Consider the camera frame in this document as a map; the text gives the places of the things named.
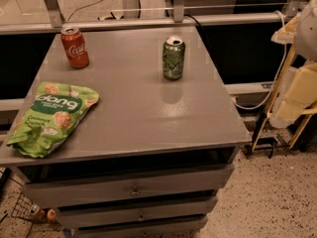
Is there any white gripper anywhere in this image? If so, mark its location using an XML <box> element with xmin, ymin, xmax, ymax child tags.
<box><xmin>269</xmin><ymin>15</ymin><xmax>317</xmax><ymax>128</ymax></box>

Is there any green soda can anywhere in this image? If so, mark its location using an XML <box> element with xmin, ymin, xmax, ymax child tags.
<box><xmin>162</xmin><ymin>35</ymin><xmax>185</xmax><ymax>80</ymax></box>

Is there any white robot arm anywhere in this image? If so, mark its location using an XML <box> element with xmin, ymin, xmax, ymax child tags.
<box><xmin>269</xmin><ymin>0</ymin><xmax>317</xmax><ymax>128</ymax></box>

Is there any red cola can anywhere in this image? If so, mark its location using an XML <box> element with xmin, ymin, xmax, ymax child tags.
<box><xmin>60</xmin><ymin>28</ymin><xmax>89</xmax><ymax>68</ymax></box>

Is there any green rice chip bag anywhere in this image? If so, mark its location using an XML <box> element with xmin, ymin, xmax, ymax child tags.
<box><xmin>7</xmin><ymin>81</ymin><xmax>99</xmax><ymax>158</ymax></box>

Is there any yellow wooden stand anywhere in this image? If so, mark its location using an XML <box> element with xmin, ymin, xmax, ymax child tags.
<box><xmin>242</xmin><ymin>43</ymin><xmax>317</xmax><ymax>159</ymax></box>

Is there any grey metal railing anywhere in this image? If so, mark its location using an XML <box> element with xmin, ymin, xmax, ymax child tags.
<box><xmin>0</xmin><ymin>0</ymin><xmax>309</xmax><ymax>35</ymax></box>

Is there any top grey drawer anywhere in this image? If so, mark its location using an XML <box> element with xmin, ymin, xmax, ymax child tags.
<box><xmin>23</xmin><ymin>165</ymin><xmax>234</xmax><ymax>208</ymax></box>

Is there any grey drawer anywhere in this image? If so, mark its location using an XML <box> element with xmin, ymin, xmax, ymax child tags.
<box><xmin>77</xmin><ymin>215</ymin><xmax>207</xmax><ymax>238</ymax></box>
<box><xmin>57</xmin><ymin>196</ymin><xmax>217</xmax><ymax>228</ymax></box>
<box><xmin>23</xmin><ymin>165</ymin><xmax>234</xmax><ymax>208</ymax></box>

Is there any grey drawer cabinet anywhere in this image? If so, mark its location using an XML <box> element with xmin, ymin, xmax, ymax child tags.
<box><xmin>0</xmin><ymin>26</ymin><xmax>253</xmax><ymax>238</ymax></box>

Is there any bottom grey drawer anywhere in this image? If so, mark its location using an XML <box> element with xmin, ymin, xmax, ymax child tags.
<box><xmin>77</xmin><ymin>215</ymin><xmax>207</xmax><ymax>238</ymax></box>

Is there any middle grey drawer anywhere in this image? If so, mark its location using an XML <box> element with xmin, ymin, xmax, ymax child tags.
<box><xmin>57</xmin><ymin>196</ymin><xmax>217</xmax><ymax>228</ymax></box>

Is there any orange fruit in basket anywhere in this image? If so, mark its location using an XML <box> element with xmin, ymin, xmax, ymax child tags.
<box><xmin>47</xmin><ymin>208</ymin><xmax>56</xmax><ymax>222</ymax></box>

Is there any white cable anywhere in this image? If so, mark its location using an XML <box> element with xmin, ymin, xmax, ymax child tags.
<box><xmin>231</xmin><ymin>10</ymin><xmax>288</xmax><ymax>111</ymax></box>

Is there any black cable on floor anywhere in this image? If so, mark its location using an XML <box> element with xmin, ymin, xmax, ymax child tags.
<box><xmin>66</xmin><ymin>0</ymin><xmax>123</xmax><ymax>22</ymax></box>

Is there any can in wire basket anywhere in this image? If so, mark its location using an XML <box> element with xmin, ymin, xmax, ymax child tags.
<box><xmin>29</xmin><ymin>204</ymin><xmax>46</xmax><ymax>222</ymax></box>

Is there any wire basket on floor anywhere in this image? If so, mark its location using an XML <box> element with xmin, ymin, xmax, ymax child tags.
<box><xmin>11</xmin><ymin>193</ymin><xmax>34</xmax><ymax>221</ymax></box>

